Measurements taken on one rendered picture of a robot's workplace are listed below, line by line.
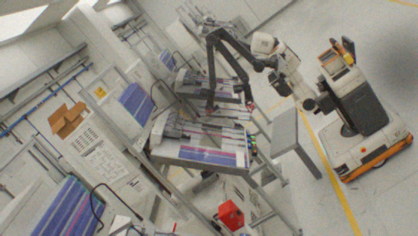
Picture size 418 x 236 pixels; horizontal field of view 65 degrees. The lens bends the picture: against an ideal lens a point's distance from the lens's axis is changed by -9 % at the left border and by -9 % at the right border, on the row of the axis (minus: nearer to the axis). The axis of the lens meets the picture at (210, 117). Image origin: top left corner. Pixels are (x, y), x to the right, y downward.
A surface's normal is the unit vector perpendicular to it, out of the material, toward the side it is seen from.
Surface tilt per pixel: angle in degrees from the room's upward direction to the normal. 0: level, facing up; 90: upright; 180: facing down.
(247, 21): 90
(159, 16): 90
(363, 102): 90
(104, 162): 90
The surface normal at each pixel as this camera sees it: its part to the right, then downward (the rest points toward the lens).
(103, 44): -0.04, 0.39
